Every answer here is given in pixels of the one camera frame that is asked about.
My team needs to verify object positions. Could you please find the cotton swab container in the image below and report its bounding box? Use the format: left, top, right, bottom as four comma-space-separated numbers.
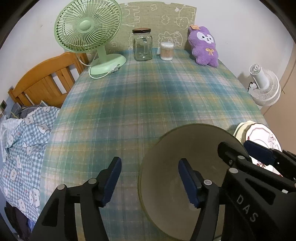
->
160, 42, 174, 61

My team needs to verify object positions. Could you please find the white standing fan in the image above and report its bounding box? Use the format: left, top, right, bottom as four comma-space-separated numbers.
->
247, 64, 281, 107

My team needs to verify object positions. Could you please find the green patterned mat board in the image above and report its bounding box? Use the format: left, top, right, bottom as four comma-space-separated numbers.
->
105, 1, 196, 56

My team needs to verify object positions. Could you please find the glass jar black lid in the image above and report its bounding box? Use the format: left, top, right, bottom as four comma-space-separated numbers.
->
132, 28, 153, 61

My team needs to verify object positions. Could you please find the red pattern white plate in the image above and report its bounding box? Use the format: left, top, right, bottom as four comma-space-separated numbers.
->
244, 123, 283, 178

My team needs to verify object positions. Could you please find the beige door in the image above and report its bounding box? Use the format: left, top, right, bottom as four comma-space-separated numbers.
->
261, 46, 296, 153

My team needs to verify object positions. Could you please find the wall power outlet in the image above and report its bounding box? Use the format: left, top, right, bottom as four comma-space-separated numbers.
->
0, 100, 7, 111

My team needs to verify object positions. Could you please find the green desk fan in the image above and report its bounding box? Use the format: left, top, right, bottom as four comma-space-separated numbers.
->
54, 1, 126, 79

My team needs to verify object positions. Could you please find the ceramic bowl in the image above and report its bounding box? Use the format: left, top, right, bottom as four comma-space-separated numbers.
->
138, 123, 247, 240

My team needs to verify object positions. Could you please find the purple plush bunny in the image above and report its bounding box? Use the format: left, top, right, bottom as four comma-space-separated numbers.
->
188, 25, 219, 67

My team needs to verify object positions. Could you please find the plaid green tablecloth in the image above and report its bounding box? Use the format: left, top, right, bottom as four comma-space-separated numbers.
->
40, 50, 265, 240

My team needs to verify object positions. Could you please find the blue checked bear blanket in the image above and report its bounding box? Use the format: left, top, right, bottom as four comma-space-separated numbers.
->
1, 106, 60, 221

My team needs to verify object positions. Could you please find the scalloped yellow flower plate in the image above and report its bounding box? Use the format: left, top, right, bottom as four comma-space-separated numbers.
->
233, 120, 255, 144

